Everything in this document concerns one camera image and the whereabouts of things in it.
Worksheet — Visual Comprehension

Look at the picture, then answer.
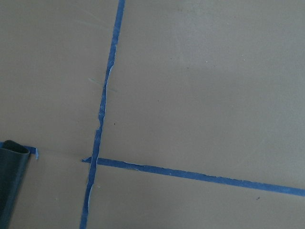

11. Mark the brown paper table cover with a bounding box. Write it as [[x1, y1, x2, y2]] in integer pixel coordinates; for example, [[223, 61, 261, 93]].
[[0, 0, 305, 229]]

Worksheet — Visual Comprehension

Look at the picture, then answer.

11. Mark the grey laptop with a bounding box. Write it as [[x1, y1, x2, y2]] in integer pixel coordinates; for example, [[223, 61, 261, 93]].
[[0, 140, 30, 229]]

